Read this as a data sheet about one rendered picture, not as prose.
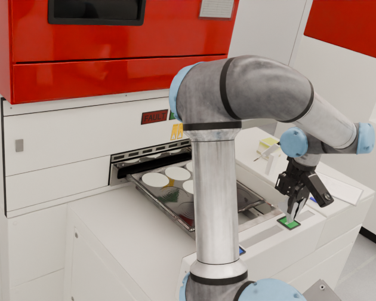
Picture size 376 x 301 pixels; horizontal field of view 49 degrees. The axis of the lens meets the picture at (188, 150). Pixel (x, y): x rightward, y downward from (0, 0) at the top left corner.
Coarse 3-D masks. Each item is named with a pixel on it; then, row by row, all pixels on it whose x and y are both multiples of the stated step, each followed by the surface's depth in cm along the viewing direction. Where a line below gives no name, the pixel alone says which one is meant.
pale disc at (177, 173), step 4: (168, 168) 161; (172, 168) 162; (176, 168) 162; (180, 168) 163; (168, 172) 159; (172, 172) 159; (176, 172) 160; (180, 172) 160; (184, 172) 161; (188, 172) 161; (168, 176) 156; (172, 176) 156; (176, 176) 157; (180, 176) 157; (184, 176) 158; (188, 176) 158
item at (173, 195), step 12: (156, 168) 160; (180, 180) 154; (156, 192) 145; (168, 192) 146; (180, 192) 147; (240, 192) 154; (168, 204) 139; (180, 204) 141; (192, 204) 142; (240, 204) 147; (180, 216) 134; (192, 216) 136
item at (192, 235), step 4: (136, 188) 159; (148, 196) 154; (152, 200) 152; (156, 204) 150; (160, 208) 149; (164, 212) 148; (168, 216) 146; (172, 220) 145; (176, 224) 143; (184, 228) 140; (188, 232) 139; (192, 232) 137; (192, 236) 138
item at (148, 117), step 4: (152, 112) 151; (156, 112) 152; (160, 112) 154; (164, 112) 155; (144, 116) 150; (148, 116) 151; (152, 116) 152; (156, 116) 153; (160, 116) 154; (164, 116) 156; (144, 120) 150; (148, 120) 151; (152, 120) 153; (156, 120) 154; (160, 120) 155
